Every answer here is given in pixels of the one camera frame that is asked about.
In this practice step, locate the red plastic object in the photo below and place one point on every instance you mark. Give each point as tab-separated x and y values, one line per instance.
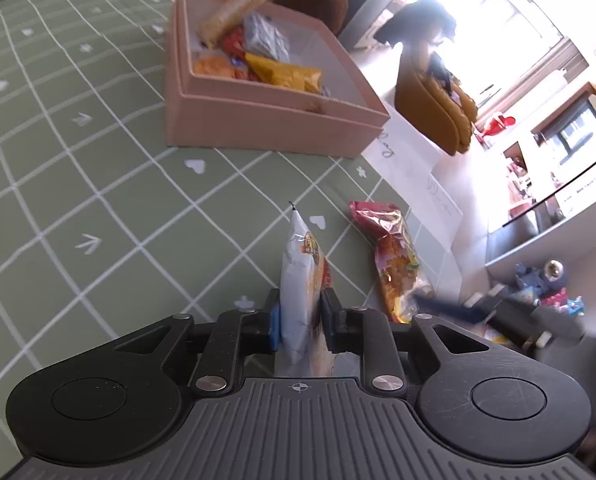
497	126

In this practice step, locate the pink red snack packet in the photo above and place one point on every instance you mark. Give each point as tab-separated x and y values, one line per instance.
234	44

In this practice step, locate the dark cloth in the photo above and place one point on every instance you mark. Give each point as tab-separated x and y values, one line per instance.
417	20

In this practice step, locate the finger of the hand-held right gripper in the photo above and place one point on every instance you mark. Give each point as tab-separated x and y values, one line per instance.
447	308

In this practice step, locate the brown chair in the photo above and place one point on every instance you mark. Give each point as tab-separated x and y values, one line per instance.
432	105

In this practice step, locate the long yellow wafer packet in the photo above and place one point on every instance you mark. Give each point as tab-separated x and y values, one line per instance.
243	2

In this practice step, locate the pink cardboard box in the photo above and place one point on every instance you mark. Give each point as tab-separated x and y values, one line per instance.
258	120

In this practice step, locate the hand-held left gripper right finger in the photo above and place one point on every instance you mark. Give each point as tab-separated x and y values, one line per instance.
328	325

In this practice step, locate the red yellow snack packet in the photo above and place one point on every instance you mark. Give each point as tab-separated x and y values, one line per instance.
395	265

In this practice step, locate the white shelf unit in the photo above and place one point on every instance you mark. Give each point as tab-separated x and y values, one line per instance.
552	200

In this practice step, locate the burger bun packet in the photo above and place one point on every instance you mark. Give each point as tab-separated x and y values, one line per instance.
214	66

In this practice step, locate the white paper sheets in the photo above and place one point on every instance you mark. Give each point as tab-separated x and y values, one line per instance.
407	170

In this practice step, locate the white red cracker packet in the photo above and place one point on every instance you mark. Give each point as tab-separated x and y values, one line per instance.
300	285

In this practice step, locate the silver striped snack packet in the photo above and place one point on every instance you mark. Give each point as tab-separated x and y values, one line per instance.
267	37

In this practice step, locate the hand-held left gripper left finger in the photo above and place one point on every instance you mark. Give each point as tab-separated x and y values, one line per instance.
276	327

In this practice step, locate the green checked tablecloth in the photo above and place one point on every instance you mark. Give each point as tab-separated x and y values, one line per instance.
103	185

